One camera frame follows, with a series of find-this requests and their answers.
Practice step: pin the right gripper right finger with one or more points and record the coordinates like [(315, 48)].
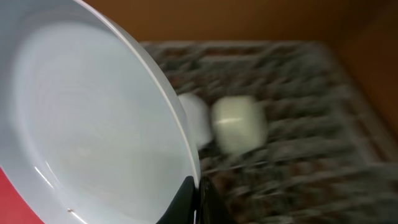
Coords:
[(212, 209)]

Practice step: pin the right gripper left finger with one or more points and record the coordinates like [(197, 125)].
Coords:
[(180, 205)]

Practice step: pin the grey dishwasher rack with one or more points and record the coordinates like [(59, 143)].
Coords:
[(327, 158)]

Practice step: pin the yellow plastic cup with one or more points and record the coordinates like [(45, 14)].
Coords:
[(239, 124)]

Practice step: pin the light blue plate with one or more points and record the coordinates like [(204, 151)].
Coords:
[(91, 129)]

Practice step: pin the white plastic spoon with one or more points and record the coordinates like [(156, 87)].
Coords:
[(197, 112)]

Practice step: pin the red serving tray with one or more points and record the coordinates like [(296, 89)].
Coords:
[(14, 210)]

